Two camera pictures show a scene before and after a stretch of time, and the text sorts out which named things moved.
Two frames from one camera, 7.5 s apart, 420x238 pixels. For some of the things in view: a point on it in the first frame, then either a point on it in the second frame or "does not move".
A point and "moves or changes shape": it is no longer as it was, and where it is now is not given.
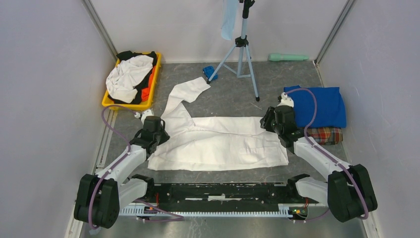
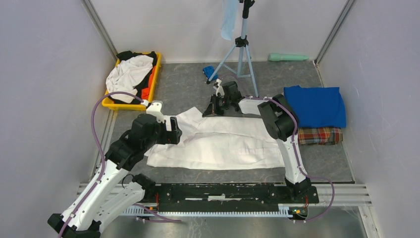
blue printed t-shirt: (330, 110) does not move
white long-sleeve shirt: (212, 143) moves or changes shape
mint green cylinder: (276, 57) does not move
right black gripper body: (268, 122) → (220, 104)
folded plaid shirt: (326, 135) does not move
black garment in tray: (126, 54) does not move
